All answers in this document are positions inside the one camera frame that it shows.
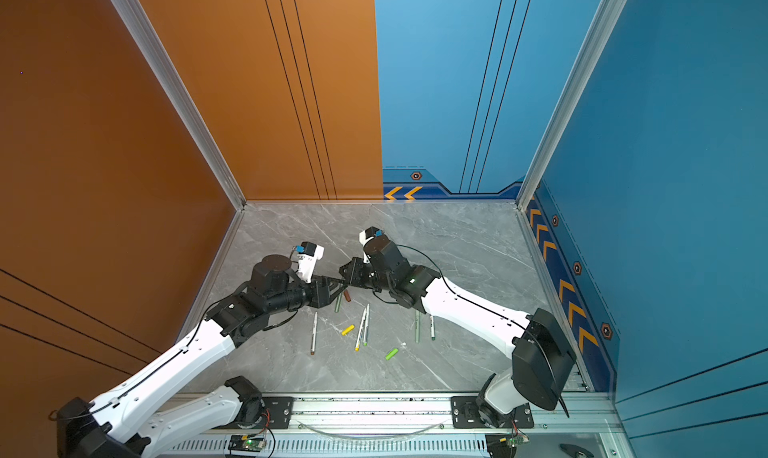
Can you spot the white pen light green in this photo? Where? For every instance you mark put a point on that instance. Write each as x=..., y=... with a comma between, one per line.
x=365, y=331

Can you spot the aluminium left corner post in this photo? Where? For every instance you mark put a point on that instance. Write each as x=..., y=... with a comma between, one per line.
x=144, y=35

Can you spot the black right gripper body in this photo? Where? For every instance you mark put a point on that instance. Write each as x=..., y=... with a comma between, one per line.
x=384, y=282

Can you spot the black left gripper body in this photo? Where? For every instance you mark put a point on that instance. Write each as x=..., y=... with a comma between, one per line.
x=296, y=298

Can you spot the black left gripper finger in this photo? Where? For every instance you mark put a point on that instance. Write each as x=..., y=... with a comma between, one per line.
x=324, y=284
x=322, y=299

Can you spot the bright green pen cap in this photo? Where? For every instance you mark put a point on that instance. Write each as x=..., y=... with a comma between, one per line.
x=391, y=354

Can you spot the white pen yellow tip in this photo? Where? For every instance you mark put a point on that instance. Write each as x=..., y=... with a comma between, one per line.
x=360, y=330

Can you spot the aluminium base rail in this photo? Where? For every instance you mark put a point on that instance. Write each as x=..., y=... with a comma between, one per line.
x=418, y=424

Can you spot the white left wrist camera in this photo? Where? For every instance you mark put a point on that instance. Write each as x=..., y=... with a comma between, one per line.
x=308, y=256

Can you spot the aluminium right corner post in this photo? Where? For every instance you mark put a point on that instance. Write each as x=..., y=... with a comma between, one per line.
x=590, y=52

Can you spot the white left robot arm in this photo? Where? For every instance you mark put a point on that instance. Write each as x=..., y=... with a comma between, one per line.
x=122, y=421

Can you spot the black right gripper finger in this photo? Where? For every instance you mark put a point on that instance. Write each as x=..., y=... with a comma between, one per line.
x=353, y=279
x=355, y=265

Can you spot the white pen brown tip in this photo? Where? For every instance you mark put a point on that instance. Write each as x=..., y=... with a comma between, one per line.
x=314, y=335

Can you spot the dark green pen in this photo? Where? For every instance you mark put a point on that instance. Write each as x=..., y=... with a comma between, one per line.
x=339, y=298

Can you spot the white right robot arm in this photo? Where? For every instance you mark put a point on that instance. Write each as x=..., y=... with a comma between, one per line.
x=541, y=357

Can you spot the left green circuit board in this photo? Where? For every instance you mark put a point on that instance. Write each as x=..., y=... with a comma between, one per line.
x=246, y=444

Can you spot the aluminium corner post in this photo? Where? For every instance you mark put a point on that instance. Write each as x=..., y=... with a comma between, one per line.
x=590, y=52
x=144, y=35

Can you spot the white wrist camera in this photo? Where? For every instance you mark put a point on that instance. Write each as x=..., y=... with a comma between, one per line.
x=368, y=234
x=308, y=256

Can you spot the black object bottom right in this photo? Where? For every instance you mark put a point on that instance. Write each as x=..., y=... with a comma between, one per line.
x=575, y=451

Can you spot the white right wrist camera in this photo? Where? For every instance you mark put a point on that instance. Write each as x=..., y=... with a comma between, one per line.
x=368, y=234

